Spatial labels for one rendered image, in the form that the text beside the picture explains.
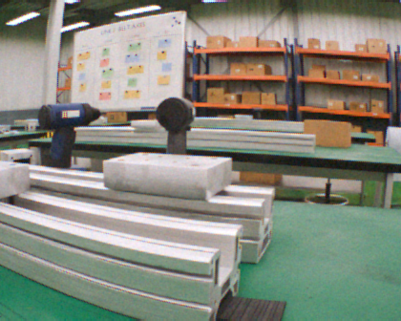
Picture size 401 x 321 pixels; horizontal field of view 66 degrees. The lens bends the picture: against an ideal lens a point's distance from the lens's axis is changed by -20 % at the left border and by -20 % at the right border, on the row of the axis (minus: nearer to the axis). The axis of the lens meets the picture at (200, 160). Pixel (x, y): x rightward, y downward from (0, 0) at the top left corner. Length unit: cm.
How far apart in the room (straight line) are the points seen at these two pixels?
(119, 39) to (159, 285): 368
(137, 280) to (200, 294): 6
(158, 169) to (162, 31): 317
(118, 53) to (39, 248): 356
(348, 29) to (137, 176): 1061
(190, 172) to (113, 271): 20
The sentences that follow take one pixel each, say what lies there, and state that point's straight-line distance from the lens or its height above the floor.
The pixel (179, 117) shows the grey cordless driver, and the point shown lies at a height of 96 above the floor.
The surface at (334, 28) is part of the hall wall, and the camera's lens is 1105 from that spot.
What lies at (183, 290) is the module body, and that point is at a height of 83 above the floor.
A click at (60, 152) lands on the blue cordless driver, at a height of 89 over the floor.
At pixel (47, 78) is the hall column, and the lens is 920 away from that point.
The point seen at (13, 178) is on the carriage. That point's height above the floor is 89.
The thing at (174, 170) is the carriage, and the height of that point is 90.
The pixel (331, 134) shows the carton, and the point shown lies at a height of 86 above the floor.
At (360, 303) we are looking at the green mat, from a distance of 41.
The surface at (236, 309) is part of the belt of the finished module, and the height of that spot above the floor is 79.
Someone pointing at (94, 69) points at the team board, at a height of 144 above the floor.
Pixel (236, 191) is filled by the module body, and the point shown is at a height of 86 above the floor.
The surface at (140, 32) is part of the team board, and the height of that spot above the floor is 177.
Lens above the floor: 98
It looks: 8 degrees down
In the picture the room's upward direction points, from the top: 1 degrees clockwise
